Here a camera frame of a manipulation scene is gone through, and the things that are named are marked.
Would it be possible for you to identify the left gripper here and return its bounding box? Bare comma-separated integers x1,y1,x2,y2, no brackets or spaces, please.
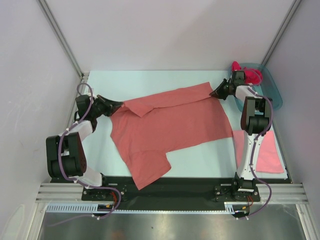
90,95,123,119

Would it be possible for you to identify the salmon t shirt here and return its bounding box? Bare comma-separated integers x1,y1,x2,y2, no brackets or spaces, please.
110,82,233,190

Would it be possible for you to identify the left aluminium post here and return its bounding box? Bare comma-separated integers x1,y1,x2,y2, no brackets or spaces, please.
36,0,84,79

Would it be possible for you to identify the teal plastic bin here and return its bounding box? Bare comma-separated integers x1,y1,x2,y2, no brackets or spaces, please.
227,63,283,111

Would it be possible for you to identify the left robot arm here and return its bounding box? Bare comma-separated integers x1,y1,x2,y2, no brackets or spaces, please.
45,94,124,200

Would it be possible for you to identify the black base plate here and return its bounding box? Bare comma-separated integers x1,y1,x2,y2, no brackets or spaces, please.
51,174,292,211

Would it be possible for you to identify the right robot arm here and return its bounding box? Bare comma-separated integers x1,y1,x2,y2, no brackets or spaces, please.
210,70,273,201

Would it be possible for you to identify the white cable duct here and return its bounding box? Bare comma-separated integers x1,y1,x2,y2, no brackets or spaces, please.
46,202,249,215

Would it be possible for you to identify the aluminium post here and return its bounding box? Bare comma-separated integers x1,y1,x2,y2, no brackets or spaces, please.
260,0,303,66
36,0,84,79

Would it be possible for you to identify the right aluminium post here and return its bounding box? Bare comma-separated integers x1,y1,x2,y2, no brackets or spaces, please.
260,0,303,66

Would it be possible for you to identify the crimson t shirt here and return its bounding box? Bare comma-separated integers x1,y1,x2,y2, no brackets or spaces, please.
231,61,263,86

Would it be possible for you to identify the folded pink t shirt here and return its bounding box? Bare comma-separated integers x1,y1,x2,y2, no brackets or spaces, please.
232,130,285,174

